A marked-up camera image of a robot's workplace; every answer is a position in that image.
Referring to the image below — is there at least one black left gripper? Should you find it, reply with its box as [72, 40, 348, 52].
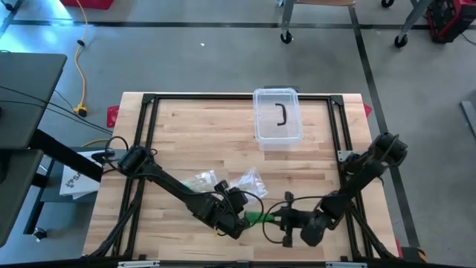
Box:
[208, 180, 253, 240]

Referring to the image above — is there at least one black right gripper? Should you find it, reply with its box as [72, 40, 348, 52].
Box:
[267, 191, 310, 249]

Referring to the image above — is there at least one green bandage strip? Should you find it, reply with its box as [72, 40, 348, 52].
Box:
[244, 210, 278, 226]

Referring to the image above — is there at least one clear plastic bag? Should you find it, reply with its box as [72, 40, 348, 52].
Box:
[229, 167, 268, 206]
[180, 170, 219, 194]

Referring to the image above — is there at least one clear plastic container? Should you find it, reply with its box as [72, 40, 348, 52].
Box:
[252, 87, 304, 152]

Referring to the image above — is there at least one white printed sheet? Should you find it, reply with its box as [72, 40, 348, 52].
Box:
[59, 165, 100, 200]

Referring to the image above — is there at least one grey cart leg with caster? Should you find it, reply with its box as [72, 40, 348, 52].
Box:
[280, 0, 298, 45]
[393, 0, 435, 49]

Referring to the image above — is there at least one grey metal bar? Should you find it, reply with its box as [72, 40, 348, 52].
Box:
[460, 100, 476, 139]

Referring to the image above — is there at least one dark grey desk panel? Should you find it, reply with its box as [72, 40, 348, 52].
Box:
[0, 148, 45, 247]

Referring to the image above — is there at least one grey desk top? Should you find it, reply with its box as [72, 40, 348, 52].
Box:
[0, 51, 68, 150]

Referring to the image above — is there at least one red bin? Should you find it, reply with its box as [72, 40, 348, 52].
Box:
[60, 0, 115, 10]

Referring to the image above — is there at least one red and black crate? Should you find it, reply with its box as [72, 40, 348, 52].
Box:
[425, 0, 476, 44]

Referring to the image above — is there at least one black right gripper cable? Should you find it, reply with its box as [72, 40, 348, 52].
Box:
[262, 195, 325, 246]

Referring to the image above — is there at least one silver frame bracket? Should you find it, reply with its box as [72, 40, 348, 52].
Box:
[325, 261, 368, 268]
[118, 260, 161, 268]

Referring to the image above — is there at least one black curved handle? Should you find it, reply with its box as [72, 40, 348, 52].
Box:
[274, 103, 288, 127]

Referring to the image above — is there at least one yellow extension cable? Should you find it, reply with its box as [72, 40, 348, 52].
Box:
[72, 0, 112, 148]

